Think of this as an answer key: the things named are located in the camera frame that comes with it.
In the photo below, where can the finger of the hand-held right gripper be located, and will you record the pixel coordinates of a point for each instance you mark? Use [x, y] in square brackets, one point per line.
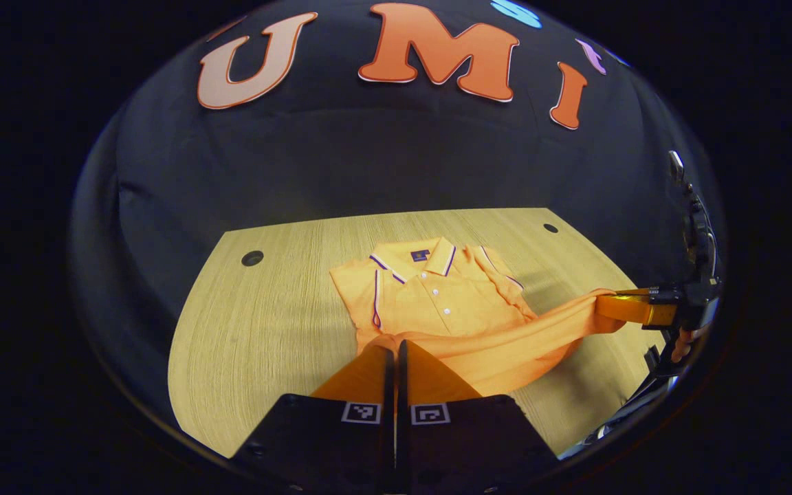
[657, 295]
[636, 313]

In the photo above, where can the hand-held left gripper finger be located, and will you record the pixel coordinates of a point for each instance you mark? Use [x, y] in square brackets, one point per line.
[403, 392]
[389, 392]

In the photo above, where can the orange T-shirt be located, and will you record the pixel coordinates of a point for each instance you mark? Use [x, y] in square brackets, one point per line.
[437, 302]

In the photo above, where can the black backdrop cloth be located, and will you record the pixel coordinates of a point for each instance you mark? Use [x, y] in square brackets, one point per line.
[368, 158]

